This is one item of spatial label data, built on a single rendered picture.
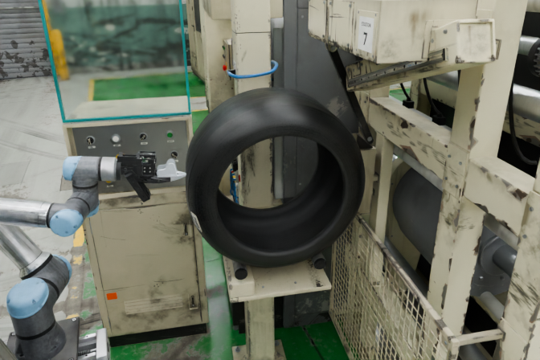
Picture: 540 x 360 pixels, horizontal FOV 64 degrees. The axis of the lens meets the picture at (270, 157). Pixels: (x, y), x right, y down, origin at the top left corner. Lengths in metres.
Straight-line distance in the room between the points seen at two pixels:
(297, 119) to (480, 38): 0.53
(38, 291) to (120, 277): 0.86
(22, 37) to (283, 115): 9.61
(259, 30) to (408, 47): 0.67
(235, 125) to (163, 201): 0.94
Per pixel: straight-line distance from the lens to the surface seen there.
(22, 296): 1.58
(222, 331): 2.64
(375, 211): 1.95
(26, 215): 1.40
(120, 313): 2.52
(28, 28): 10.64
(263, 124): 1.27
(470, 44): 1.07
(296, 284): 1.64
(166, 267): 2.34
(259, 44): 1.62
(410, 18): 1.10
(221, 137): 1.29
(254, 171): 1.75
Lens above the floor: 1.82
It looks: 22 degrees down
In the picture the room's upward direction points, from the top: 1 degrees counter-clockwise
